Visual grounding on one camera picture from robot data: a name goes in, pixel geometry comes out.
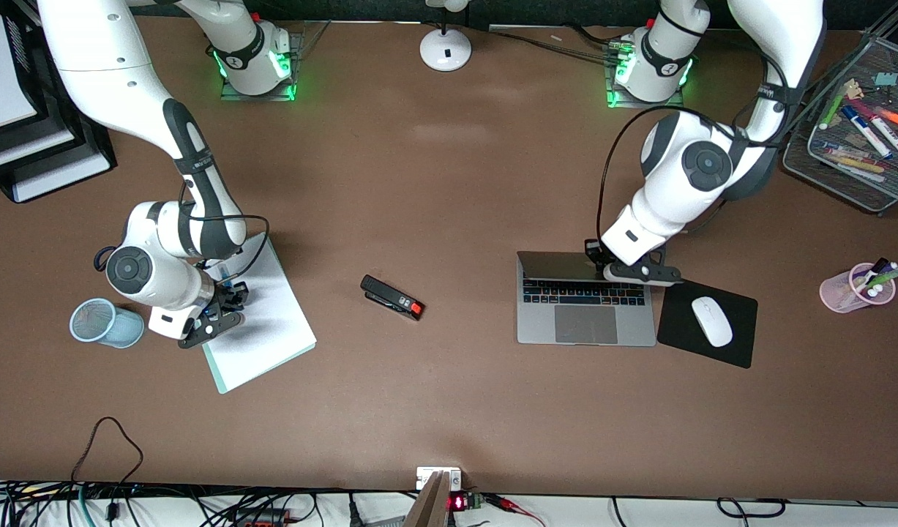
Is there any silver laptop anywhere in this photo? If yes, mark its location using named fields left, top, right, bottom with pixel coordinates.
left=517, top=252, right=657, bottom=347

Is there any white marker red cap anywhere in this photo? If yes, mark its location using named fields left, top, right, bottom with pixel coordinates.
left=869, top=113, right=898, bottom=171

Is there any white paper sheet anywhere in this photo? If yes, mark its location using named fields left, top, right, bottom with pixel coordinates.
left=203, top=236, right=316, bottom=390

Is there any teal clipboard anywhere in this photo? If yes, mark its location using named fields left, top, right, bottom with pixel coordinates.
left=200, top=234, right=318, bottom=395

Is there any blue mesh pen cup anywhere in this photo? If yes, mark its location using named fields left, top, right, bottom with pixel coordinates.
left=69, top=297, right=148, bottom=350

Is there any black mouse pad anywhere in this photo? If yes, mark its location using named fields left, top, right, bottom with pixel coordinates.
left=656, top=280, right=759, bottom=370

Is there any white computer mouse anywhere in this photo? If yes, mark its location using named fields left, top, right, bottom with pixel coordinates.
left=691, top=296, right=734, bottom=348

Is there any black stapler orange tip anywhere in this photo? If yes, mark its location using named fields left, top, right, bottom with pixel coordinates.
left=359, top=274, right=426, bottom=322

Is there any black stacked paper tray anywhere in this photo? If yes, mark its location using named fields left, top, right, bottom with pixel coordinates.
left=0, top=11, right=118, bottom=204

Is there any black orange power connector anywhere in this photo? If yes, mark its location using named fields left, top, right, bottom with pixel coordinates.
left=233, top=507, right=288, bottom=527

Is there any black mesh desk organizer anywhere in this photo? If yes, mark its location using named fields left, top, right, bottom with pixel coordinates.
left=782, top=33, right=898, bottom=214

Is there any pink translucent pen cup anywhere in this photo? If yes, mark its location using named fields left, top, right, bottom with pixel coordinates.
left=819, top=262, right=897, bottom=315

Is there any white desk lamp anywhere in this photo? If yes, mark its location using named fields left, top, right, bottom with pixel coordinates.
left=419, top=0, right=473, bottom=72

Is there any white paper stack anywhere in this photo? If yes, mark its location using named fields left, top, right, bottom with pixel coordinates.
left=0, top=16, right=38, bottom=134

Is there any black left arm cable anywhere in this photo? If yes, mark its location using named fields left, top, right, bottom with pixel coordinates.
left=597, top=55, right=793, bottom=253

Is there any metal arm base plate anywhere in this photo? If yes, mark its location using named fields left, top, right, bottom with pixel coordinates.
left=606, top=33, right=685, bottom=111
left=220, top=33, right=297, bottom=102

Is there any thin black cable loop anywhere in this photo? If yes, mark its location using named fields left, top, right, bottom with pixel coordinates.
left=70, top=416, right=144, bottom=487

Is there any black base power cable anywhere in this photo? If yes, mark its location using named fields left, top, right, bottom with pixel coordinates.
left=489, top=24, right=632, bottom=63

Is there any white clamp bracket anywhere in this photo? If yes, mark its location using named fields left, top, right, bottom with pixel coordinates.
left=416, top=467, right=463, bottom=491

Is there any wooden camera post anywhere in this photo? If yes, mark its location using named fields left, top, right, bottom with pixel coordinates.
left=403, top=471, right=451, bottom=527

